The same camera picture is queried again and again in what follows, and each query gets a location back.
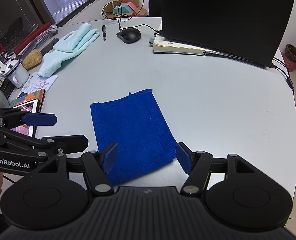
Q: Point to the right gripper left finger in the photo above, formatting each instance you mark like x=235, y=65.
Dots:
x=97, y=165

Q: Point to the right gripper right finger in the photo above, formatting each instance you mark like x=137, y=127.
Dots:
x=197, y=166

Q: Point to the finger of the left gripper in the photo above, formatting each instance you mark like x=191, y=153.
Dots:
x=13, y=117
x=17, y=145

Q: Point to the blue towel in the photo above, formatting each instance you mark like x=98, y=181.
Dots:
x=136, y=124

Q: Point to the light cyan towel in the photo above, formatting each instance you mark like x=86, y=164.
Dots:
x=68, y=47

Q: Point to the white mug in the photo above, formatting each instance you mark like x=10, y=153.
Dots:
x=16, y=73

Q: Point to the white printed paper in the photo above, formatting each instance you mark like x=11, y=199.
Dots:
x=36, y=82

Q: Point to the brown sponge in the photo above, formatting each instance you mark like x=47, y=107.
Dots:
x=32, y=59

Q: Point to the red folder stack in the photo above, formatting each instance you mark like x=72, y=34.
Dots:
x=33, y=35

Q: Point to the open notebook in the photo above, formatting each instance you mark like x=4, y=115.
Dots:
x=162, y=45

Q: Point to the black computer mouse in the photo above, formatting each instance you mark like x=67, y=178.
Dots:
x=129, y=35

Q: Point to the black pen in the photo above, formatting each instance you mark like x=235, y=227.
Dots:
x=104, y=34

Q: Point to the red waste basket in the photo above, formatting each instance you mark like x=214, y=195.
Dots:
x=290, y=57

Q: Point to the black laptop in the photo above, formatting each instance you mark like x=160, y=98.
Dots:
x=250, y=29

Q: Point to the cardboard box with items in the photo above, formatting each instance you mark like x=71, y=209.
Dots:
x=124, y=9

